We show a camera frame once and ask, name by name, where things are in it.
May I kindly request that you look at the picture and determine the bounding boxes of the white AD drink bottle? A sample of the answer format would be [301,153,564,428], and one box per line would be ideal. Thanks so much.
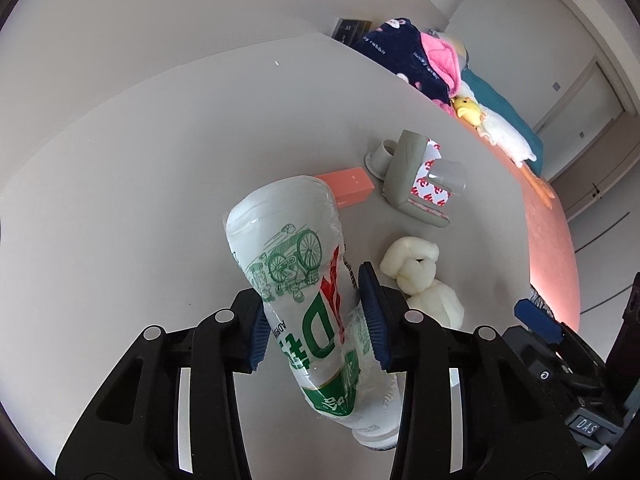
[224,176,402,451]

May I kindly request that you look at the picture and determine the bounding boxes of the grey foam corner protector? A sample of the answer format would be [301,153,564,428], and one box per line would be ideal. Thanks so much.
[382,130,451,228]

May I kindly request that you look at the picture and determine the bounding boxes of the clear plastic cup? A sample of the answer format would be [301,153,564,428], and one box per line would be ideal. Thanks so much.
[426,158,466,196]

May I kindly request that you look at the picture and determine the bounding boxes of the orange pink small box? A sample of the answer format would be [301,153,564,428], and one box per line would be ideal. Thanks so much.
[317,167,375,209]

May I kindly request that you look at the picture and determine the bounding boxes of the pink bed sheet mattress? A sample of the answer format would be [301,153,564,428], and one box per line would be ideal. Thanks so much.
[461,122,580,332]

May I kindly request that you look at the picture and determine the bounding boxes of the white goose plush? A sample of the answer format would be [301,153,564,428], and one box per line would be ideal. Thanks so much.
[478,106,555,209]

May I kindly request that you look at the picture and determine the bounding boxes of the yellow duck plush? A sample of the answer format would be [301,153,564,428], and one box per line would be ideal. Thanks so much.
[451,96,484,128]

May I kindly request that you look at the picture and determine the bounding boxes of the teal pillow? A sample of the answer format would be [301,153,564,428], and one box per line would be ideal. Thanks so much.
[461,67,544,177]

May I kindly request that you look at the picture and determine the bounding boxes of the navy pink blanket pile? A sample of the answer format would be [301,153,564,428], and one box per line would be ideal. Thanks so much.
[352,18,461,116]

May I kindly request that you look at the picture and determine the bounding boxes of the door with black handle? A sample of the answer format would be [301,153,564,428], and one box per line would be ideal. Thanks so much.
[529,54,632,181]

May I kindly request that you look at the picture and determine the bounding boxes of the black wall switch panel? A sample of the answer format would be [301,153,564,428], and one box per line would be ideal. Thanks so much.
[331,18,371,46]

